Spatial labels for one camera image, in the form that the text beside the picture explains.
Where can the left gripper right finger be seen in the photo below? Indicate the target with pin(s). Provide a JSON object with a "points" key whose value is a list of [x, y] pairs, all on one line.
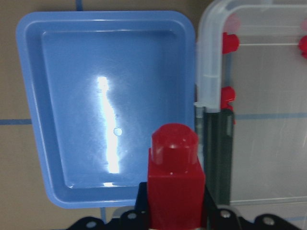
{"points": [[228, 218]]}

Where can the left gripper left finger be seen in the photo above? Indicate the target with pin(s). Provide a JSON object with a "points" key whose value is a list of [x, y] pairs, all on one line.
{"points": [[123, 219]]}

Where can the red block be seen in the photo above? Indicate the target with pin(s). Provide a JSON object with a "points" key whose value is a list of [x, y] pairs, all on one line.
{"points": [[228, 95], [230, 43], [176, 181], [303, 46]]}

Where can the blue plastic tray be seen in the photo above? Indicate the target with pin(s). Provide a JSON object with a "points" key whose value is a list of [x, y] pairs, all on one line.
{"points": [[98, 84]]}

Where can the clear plastic storage box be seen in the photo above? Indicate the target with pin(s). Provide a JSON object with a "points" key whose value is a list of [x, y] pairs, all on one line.
{"points": [[269, 76]]}

